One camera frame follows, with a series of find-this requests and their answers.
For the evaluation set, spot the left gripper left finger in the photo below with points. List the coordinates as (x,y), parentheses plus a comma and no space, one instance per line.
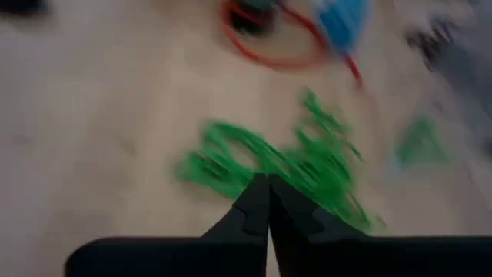
(192,257)

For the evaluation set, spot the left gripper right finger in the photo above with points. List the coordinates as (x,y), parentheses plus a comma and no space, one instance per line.
(346,257)

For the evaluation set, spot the green rubber band pile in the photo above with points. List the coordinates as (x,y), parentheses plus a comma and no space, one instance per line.
(307,165)

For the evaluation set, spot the blue rubber band pile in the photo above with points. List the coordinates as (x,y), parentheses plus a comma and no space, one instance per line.
(344,23)

